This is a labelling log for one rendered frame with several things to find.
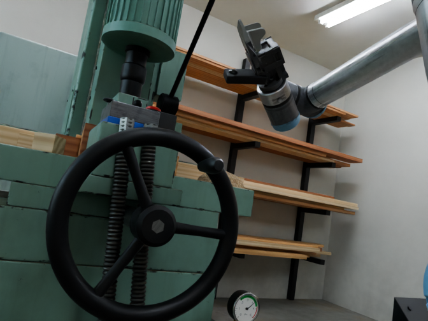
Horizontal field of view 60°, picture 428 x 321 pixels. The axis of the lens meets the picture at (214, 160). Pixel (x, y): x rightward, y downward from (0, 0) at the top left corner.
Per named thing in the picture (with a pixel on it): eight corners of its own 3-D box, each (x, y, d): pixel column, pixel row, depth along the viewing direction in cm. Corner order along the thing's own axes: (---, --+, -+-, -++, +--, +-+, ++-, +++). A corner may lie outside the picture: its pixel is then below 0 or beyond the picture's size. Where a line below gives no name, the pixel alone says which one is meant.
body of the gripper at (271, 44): (269, 32, 100) (282, 68, 108) (241, 48, 101) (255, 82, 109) (279, 44, 94) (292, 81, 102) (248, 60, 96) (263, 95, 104)
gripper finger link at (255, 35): (256, 10, 91) (268, 42, 98) (235, 22, 92) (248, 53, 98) (260, 14, 89) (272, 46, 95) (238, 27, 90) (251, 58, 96)
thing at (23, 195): (6, 204, 62) (11, 181, 62) (11, 199, 81) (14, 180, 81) (216, 231, 79) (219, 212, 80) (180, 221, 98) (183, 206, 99)
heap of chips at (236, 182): (215, 183, 80) (218, 166, 81) (190, 183, 93) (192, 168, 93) (250, 190, 84) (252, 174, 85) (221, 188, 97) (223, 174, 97)
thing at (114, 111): (107, 122, 62) (113, 90, 62) (95, 130, 71) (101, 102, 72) (179, 139, 67) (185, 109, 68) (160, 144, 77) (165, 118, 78)
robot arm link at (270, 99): (256, 94, 113) (267, 111, 106) (251, 81, 110) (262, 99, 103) (284, 80, 112) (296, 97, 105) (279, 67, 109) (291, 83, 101)
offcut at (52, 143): (63, 156, 70) (66, 139, 70) (51, 152, 66) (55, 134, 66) (43, 153, 70) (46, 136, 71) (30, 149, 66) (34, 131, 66)
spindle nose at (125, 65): (119, 92, 85) (128, 42, 86) (114, 97, 90) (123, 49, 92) (144, 98, 87) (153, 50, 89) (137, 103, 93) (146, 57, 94)
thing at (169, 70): (156, 94, 110) (164, 46, 112) (147, 100, 118) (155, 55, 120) (182, 101, 113) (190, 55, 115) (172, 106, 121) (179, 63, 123)
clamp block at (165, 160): (88, 174, 59) (99, 119, 60) (78, 174, 71) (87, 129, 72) (174, 188, 65) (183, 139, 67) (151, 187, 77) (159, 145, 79)
